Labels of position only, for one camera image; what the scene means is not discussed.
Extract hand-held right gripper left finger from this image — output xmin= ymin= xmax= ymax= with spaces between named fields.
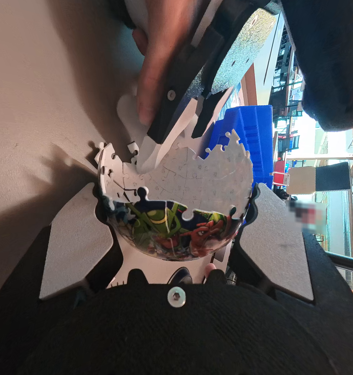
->
xmin=39 ymin=182 xmax=124 ymax=301

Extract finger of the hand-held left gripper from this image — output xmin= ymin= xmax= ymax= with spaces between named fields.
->
xmin=136 ymin=98 xmax=199 ymax=174
xmin=191 ymin=86 xmax=237 ymax=139

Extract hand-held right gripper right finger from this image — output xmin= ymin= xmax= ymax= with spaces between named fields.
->
xmin=231 ymin=182 xmax=315 ymax=304

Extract colourful half-built puzzle ball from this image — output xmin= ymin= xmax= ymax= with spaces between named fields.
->
xmin=98 ymin=130 xmax=254 ymax=261

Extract person's right hand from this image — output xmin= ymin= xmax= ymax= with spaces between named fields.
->
xmin=205 ymin=263 xmax=221 ymax=283

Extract person's left hand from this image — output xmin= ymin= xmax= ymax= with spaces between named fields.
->
xmin=132 ymin=0 xmax=221 ymax=126

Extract blue printed sheet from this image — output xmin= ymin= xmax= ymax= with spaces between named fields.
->
xmin=223 ymin=80 xmax=247 ymax=110

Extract blue plastic bin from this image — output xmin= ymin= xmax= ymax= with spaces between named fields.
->
xmin=198 ymin=105 xmax=273 ymax=189

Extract black metal bar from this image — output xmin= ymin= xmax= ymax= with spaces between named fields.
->
xmin=326 ymin=251 xmax=353 ymax=276

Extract beige board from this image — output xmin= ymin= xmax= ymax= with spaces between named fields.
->
xmin=288 ymin=166 xmax=317 ymax=194

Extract red box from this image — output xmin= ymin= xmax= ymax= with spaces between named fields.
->
xmin=272 ymin=160 xmax=290 ymax=186

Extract black board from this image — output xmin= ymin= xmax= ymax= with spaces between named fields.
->
xmin=315 ymin=162 xmax=350 ymax=191

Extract black round stand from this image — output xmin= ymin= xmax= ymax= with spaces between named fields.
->
xmin=168 ymin=267 xmax=193 ymax=285

